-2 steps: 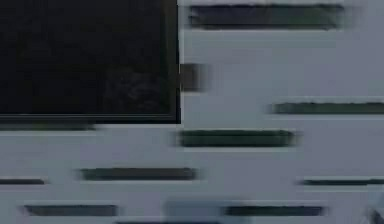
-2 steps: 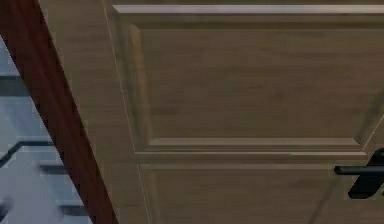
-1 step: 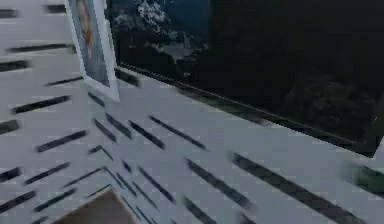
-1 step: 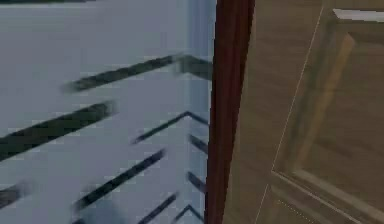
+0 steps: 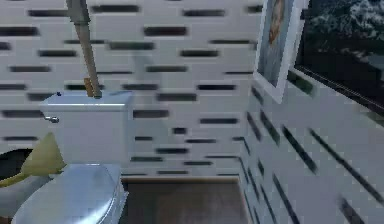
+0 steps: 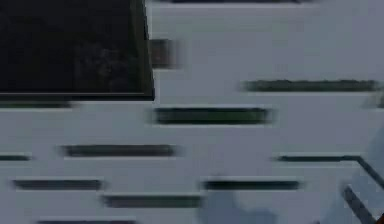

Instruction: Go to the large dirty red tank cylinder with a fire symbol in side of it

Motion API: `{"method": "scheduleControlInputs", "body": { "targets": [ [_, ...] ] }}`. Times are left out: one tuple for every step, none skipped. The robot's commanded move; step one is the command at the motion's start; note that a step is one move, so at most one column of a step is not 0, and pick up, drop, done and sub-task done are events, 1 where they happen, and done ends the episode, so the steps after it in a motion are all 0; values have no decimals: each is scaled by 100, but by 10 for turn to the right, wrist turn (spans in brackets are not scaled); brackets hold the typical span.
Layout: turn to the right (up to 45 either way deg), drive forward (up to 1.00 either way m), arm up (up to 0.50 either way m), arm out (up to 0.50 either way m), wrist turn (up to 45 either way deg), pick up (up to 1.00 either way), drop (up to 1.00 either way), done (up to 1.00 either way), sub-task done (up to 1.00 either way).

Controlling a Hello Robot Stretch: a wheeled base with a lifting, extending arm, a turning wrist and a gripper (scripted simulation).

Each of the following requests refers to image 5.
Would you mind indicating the white toilet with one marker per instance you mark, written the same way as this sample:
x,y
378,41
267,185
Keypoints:
x,y
90,133

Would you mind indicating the grey brown long stick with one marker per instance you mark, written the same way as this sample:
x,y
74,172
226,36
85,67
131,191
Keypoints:
x,y
87,50

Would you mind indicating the yellow green plunger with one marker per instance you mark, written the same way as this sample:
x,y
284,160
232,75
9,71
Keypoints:
x,y
43,160

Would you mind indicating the dark window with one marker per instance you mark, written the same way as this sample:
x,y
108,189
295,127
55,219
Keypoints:
x,y
346,43

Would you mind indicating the white framed wall picture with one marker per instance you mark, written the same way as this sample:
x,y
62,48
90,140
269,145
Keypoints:
x,y
275,46

